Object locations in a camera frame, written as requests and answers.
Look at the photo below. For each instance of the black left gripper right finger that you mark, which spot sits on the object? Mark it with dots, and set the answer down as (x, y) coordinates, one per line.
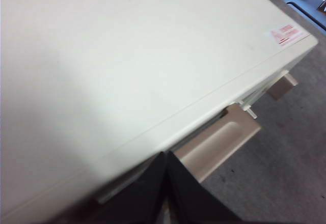
(193, 198)

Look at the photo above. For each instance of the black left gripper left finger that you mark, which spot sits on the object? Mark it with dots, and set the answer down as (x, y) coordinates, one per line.
(137, 188)

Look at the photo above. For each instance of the cream toaster oven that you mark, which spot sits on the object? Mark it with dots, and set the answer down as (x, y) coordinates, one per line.
(127, 56)

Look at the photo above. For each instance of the cream and tan oven knob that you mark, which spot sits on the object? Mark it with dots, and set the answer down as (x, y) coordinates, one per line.
(281, 87)

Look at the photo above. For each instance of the red warning sticker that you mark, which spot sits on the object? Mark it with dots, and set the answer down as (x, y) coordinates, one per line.
(287, 35)

